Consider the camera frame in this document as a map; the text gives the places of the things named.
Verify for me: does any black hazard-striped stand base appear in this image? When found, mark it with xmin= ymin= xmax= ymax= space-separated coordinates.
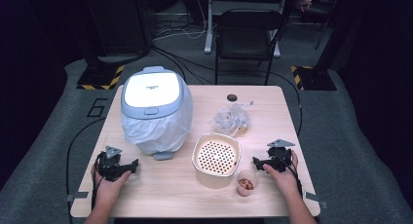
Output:
xmin=290 ymin=65 xmax=337 ymax=92
xmin=76 ymin=63 xmax=126 ymax=91

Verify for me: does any person's left hand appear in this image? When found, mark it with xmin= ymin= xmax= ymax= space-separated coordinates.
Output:
xmin=92 ymin=165 xmax=132 ymax=203

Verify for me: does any grey floor mat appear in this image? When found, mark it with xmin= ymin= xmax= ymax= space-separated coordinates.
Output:
xmin=0 ymin=22 xmax=413 ymax=224

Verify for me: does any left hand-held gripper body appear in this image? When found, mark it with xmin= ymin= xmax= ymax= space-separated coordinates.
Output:
xmin=96 ymin=145 xmax=127 ymax=182

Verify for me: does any black folding chair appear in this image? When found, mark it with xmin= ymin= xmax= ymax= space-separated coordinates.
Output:
xmin=213 ymin=8 xmax=286 ymax=86

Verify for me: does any clear plastic bag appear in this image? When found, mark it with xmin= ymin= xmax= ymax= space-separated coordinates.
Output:
xmin=212 ymin=100 xmax=255 ymax=136

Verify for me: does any white grey pedal trash can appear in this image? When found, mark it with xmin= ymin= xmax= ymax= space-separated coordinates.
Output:
xmin=120 ymin=65 xmax=194 ymax=162

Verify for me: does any cream perforated strainer basket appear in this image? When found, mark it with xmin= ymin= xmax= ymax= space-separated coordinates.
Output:
xmin=191 ymin=131 xmax=242 ymax=190

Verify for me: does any white plastic trash bag liner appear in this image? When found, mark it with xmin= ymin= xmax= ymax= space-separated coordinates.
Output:
xmin=121 ymin=96 xmax=194 ymax=155

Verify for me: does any black floor cable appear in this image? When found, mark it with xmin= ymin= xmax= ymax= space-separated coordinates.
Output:
xmin=269 ymin=71 xmax=304 ymax=138
xmin=65 ymin=117 xmax=107 ymax=218

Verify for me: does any small clear cup with nuts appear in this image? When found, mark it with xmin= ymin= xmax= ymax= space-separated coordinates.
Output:
xmin=236 ymin=168 xmax=259 ymax=198

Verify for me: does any white floor cable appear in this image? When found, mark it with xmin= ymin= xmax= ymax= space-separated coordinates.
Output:
xmin=152 ymin=0 xmax=208 ymax=42

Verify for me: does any bundle of black floor cables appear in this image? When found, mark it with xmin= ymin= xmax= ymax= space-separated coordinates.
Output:
xmin=150 ymin=45 xmax=215 ymax=86

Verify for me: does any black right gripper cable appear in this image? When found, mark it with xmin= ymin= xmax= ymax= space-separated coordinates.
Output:
xmin=274 ymin=154 xmax=304 ymax=197

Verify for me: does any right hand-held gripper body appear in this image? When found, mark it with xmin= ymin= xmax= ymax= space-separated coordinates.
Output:
xmin=264 ymin=138 xmax=296 ymax=172

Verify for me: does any person's right hand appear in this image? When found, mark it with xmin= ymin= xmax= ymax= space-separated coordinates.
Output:
xmin=262 ymin=149 xmax=303 ymax=199

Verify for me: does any grey tape strip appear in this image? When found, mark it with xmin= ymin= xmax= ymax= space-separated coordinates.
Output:
xmin=66 ymin=191 xmax=90 ymax=203
xmin=305 ymin=191 xmax=327 ymax=209

